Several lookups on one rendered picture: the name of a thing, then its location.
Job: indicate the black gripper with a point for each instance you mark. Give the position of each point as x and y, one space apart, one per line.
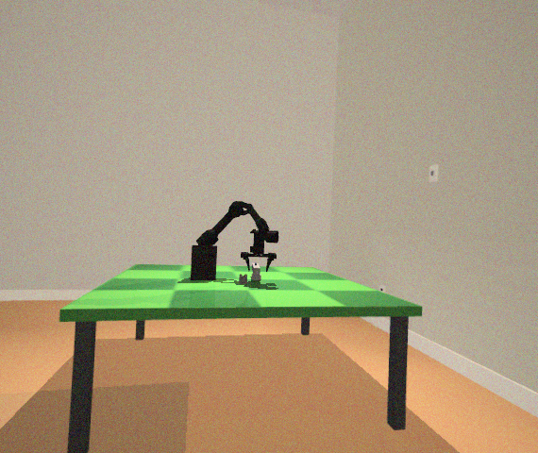
259 249

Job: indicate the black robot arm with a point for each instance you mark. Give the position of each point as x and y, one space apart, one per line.
263 233

